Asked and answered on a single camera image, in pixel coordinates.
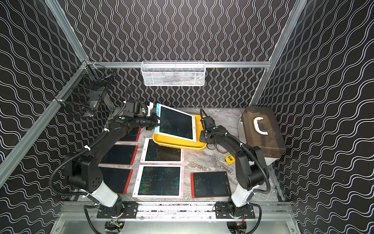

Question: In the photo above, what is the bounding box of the red writing tablet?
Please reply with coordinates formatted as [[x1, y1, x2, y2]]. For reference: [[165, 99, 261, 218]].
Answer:
[[191, 171, 231, 199], [100, 167, 133, 195], [100, 145, 138, 165], [118, 127, 142, 142]]

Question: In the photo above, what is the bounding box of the white writing tablet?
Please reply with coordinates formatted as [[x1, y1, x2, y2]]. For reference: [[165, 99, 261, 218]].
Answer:
[[140, 138, 185, 164], [132, 164, 185, 199]]

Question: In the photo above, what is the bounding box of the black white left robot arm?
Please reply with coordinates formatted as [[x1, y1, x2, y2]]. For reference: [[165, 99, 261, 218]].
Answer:
[[48, 100, 161, 217]]

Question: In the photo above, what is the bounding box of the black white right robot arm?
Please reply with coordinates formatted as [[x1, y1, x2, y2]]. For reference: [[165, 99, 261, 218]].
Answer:
[[199, 108, 271, 217]]

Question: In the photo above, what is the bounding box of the yellow plastic storage tray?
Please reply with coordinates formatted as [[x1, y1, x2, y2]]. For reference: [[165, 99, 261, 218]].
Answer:
[[152, 115, 207, 151]]

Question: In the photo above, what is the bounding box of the yellow tape measure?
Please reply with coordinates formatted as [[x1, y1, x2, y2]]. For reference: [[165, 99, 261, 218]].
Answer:
[[225, 155, 235, 165]]

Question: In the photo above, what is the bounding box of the white toolbox brown lid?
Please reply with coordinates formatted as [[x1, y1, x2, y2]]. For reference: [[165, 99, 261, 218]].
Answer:
[[238, 106, 286, 165]]

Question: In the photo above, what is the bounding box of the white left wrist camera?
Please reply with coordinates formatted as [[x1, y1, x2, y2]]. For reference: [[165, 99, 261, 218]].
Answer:
[[147, 102, 154, 117]]

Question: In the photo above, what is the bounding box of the white wire mesh basket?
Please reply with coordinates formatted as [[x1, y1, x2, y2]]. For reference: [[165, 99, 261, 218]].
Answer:
[[140, 60, 206, 86]]

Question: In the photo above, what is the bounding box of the black wire mesh basket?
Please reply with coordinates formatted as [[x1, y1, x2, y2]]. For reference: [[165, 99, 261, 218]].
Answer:
[[56, 63, 115, 119]]

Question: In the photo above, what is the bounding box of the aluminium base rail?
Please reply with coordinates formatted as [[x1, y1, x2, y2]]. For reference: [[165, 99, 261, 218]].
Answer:
[[59, 201, 294, 222]]

